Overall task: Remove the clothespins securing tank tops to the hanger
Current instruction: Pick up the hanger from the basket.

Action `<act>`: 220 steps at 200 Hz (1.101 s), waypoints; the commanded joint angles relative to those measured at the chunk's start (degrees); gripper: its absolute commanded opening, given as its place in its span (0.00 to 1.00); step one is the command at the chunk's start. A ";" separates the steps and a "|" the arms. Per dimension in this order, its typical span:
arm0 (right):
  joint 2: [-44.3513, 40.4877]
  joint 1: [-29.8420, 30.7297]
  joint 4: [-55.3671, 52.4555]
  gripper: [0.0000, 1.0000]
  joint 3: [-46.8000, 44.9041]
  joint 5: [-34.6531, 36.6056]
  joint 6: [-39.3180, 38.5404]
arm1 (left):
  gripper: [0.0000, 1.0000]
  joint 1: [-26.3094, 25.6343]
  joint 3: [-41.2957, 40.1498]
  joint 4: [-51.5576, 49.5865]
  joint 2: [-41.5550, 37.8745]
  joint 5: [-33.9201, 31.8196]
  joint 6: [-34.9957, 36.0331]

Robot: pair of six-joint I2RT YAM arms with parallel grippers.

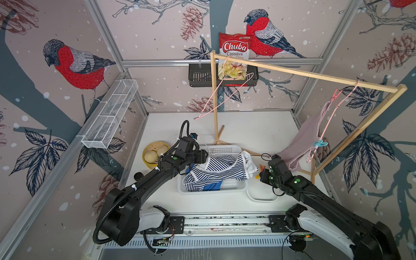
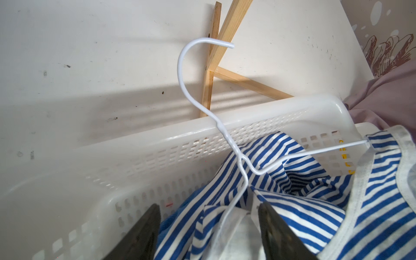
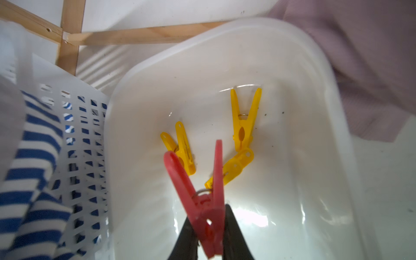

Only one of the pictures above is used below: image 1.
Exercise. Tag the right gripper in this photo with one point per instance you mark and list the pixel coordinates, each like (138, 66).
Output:
(262, 176)

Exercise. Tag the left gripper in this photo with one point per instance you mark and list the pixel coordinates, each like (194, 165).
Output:
(201, 156)

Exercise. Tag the striped tank top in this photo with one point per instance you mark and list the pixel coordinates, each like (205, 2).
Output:
(198, 186)

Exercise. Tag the white hanger with striped top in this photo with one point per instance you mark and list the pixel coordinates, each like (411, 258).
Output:
(224, 167)

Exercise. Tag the pink tank top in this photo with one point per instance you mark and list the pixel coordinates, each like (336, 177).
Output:
(304, 141)

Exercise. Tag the teal clothespin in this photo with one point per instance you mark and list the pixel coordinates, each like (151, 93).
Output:
(320, 143)

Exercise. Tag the blue tank top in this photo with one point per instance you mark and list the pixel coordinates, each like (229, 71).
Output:
(213, 187)

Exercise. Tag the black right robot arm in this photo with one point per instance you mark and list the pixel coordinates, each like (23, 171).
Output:
(315, 212)

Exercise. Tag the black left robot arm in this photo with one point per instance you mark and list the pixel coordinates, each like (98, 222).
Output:
(121, 216)

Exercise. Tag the white plastic tray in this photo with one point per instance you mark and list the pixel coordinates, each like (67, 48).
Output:
(260, 192)

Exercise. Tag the white perforated plastic basket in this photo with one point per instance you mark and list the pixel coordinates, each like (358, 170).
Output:
(227, 186)

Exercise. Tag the yellow bowl with buns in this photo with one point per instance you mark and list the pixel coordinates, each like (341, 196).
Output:
(152, 152)

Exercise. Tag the brown bottle black cap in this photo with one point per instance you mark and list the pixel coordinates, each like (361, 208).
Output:
(138, 176)

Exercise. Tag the cassava chips bag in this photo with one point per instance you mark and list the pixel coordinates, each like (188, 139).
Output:
(233, 46)

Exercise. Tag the wooden clothes rack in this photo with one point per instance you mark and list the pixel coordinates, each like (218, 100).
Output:
(394, 95)

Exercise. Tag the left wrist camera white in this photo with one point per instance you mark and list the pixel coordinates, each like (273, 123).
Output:
(194, 136)

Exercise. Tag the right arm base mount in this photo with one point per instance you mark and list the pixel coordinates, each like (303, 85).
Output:
(280, 223)

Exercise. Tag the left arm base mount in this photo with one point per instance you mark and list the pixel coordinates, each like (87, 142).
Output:
(176, 226)

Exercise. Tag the black wall basket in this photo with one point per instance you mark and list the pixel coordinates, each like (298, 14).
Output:
(200, 76)

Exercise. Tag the white wire mesh shelf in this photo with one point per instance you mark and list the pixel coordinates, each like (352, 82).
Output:
(108, 120)

